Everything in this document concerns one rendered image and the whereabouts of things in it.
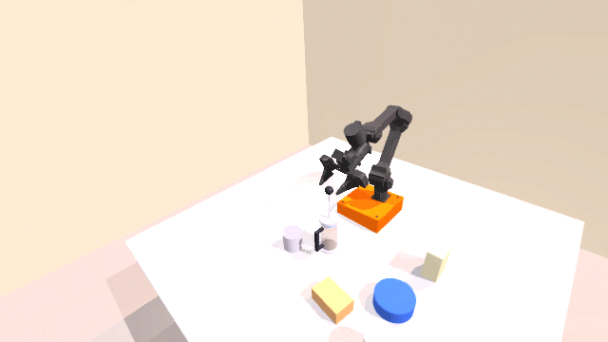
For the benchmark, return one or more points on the blue short cylinder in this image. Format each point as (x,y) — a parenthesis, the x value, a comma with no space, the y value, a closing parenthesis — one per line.
(394,300)

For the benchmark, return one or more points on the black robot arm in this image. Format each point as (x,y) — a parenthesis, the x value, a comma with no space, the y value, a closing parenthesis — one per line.
(360,135)

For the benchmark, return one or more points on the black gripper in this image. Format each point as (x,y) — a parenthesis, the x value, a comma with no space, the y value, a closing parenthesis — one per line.
(355,177)

